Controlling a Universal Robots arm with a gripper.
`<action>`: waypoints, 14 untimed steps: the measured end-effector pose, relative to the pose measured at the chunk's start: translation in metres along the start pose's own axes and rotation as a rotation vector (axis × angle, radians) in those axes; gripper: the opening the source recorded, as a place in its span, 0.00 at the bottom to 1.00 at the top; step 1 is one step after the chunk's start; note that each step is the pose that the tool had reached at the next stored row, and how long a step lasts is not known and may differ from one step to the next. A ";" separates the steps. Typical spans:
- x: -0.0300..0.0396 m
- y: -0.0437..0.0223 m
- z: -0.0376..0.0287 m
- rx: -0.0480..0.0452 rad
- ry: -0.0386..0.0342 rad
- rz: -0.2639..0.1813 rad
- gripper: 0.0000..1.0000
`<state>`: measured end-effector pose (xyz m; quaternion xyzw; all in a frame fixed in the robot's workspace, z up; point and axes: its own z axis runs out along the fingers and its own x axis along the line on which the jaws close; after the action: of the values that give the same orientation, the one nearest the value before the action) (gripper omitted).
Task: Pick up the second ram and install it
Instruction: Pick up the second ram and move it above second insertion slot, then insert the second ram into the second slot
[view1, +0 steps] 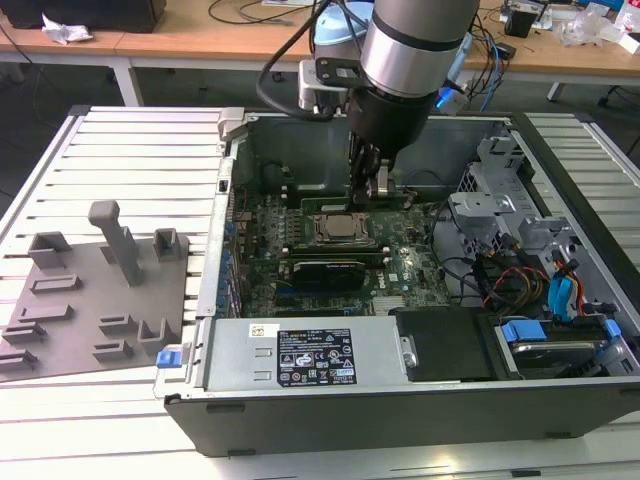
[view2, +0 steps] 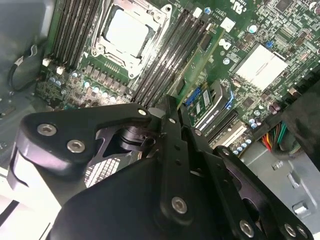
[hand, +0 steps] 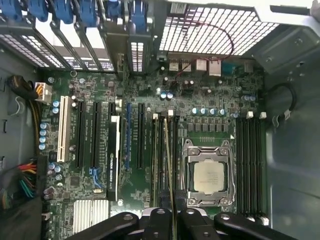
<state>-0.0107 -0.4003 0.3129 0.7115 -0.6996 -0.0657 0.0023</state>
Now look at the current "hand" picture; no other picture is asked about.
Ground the RAM slot with white clips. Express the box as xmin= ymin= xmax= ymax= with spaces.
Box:
xmin=243 ymin=111 xmax=256 ymax=223
xmin=165 ymin=109 xmax=175 ymax=193
xmin=151 ymin=112 xmax=160 ymax=210
xmin=257 ymin=111 xmax=268 ymax=225

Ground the black graphics card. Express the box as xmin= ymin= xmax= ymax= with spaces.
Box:
xmin=106 ymin=114 xmax=126 ymax=202

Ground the black cable loop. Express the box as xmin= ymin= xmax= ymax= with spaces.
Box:
xmin=264 ymin=83 xmax=298 ymax=121

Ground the blue rear port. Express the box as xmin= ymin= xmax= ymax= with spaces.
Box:
xmin=221 ymin=62 xmax=245 ymax=76

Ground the coloured power wire bundle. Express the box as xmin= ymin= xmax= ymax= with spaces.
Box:
xmin=0 ymin=162 xmax=38 ymax=210

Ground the blue card retainer clip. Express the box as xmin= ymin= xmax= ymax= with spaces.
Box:
xmin=106 ymin=0 xmax=121 ymax=18
xmin=28 ymin=0 xmax=50 ymax=22
xmin=78 ymin=0 xmax=98 ymax=27
xmin=53 ymin=0 xmax=76 ymax=25
xmin=128 ymin=0 xmax=148 ymax=35
xmin=0 ymin=0 xmax=23 ymax=22

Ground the green motherboard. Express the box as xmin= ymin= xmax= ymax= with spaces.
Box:
xmin=34 ymin=56 xmax=267 ymax=240

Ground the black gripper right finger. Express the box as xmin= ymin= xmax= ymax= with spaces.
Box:
xmin=174 ymin=191 xmax=298 ymax=240

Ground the black PC case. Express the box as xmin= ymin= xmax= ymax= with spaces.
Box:
xmin=0 ymin=0 xmax=320 ymax=240

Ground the silver network port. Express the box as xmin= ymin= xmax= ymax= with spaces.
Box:
xmin=207 ymin=57 xmax=222 ymax=77

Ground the white expansion slot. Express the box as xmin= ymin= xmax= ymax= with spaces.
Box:
xmin=56 ymin=96 xmax=70 ymax=163

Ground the black sleeved wire bundle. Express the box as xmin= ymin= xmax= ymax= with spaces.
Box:
xmin=6 ymin=76 xmax=35 ymax=99

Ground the long black expansion slot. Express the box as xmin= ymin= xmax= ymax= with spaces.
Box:
xmin=136 ymin=102 xmax=146 ymax=170
xmin=76 ymin=99 xmax=87 ymax=169
xmin=91 ymin=101 xmax=102 ymax=169

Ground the silver CPU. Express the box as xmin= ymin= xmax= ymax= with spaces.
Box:
xmin=193 ymin=158 xmax=227 ymax=195

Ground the metal socket cover frame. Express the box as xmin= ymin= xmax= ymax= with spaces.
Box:
xmin=186 ymin=146 xmax=236 ymax=207

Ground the black main power connector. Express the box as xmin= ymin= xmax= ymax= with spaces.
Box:
xmin=36 ymin=156 xmax=49 ymax=198

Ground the thin red wire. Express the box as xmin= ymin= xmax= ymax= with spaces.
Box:
xmin=172 ymin=21 xmax=235 ymax=83

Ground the silver heat sink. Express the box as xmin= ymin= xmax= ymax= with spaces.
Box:
xmin=72 ymin=199 xmax=111 ymax=235

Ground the metal locking lever wire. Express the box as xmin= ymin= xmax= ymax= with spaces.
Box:
xmin=181 ymin=139 xmax=191 ymax=201
xmin=228 ymin=139 xmax=238 ymax=201

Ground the blue SATA port block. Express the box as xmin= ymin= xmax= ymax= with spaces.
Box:
xmin=89 ymin=167 xmax=104 ymax=190

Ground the green RAM stick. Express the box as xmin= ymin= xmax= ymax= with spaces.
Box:
xmin=163 ymin=117 xmax=179 ymax=240

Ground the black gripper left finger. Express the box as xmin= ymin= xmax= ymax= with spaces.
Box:
xmin=71 ymin=191 xmax=174 ymax=240

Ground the RAM slot with black clips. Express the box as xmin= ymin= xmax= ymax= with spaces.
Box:
xmin=173 ymin=113 xmax=181 ymax=192
xmin=158 ymin=112 xmax=166 ymax=193
xmin=250 ymin=117 xmax=258 ymax=218
xmin=236 ymin=117 xmax=244 ymax=216

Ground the white power connector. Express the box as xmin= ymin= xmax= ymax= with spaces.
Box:
xmin=34 ymin=82 xmax=53 ymax=102

